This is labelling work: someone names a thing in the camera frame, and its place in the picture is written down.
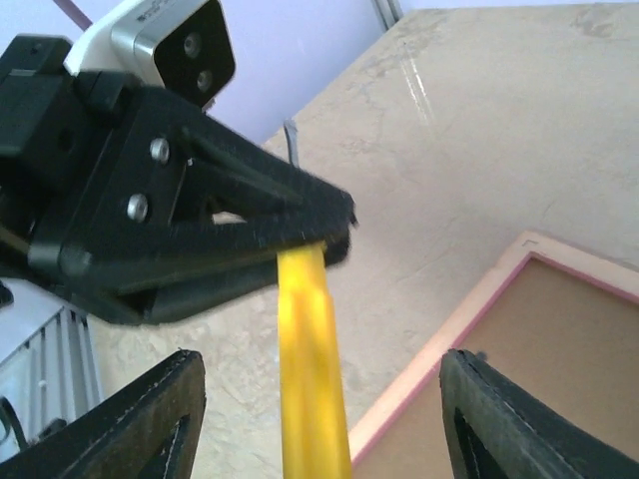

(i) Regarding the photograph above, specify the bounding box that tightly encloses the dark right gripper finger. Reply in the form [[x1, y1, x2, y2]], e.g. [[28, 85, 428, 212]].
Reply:
[[114, 234, 349, 325], [139, 89, 355, 240]]

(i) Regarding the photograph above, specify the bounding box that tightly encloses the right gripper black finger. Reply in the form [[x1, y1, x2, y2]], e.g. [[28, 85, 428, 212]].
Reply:
[[1, 349, 206, 478]]

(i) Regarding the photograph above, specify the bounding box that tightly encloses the aluminium corner post left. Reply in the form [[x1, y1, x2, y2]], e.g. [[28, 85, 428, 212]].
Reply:
[[374, 0, 403, 28]]

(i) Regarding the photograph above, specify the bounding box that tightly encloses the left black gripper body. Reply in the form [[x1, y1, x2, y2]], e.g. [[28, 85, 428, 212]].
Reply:
[[1, 35, 190, 324]]

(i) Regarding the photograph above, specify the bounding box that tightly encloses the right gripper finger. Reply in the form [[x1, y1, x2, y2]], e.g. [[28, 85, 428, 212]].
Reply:
[[439, 349, 638, 479]]

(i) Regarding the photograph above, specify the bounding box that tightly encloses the aluminium rail platform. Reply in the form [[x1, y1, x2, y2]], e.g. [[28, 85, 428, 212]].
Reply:
[[1, 307, 105, 442]]

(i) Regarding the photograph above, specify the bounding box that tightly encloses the yellow handled screwdriver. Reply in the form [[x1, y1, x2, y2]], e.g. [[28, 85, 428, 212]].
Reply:
[[278, 243, 352, 479]]

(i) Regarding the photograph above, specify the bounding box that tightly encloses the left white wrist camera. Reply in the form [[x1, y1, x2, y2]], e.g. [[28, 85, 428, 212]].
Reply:
[[65, 0, 236, 109]]

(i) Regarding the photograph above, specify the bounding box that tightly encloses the pink picture frame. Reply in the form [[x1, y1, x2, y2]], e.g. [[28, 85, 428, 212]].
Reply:
[[350, 233, 638, 478]]

